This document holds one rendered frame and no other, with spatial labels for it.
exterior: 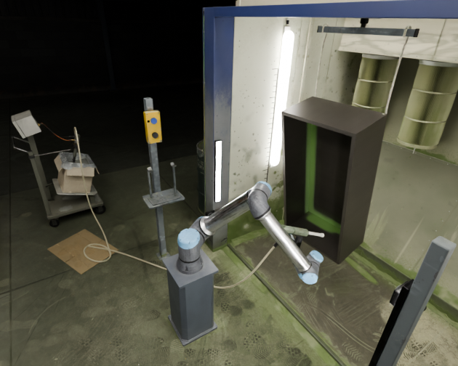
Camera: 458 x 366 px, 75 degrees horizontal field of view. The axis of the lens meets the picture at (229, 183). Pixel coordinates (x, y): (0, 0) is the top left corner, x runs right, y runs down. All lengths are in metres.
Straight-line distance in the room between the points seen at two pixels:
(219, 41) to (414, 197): 2.34
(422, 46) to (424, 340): 2.32
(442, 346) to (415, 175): 1.51
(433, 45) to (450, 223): 1.52
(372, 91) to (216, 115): 1.59
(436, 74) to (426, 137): 0.52
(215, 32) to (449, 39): 1.73
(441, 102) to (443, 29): 0.55
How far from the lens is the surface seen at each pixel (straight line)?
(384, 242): 3.41
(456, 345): 3.16
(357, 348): 2.76
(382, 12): 1.49
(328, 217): 2.99
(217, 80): 2.53
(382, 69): 3.29
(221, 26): 2.51
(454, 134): 3.40
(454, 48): 2.91
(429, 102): 3.08
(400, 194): 3.47
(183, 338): 2.61
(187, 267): 2.16
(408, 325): 1.29
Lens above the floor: 2.19
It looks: 28 degrees down
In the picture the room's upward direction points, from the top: 2 degrees clockwise
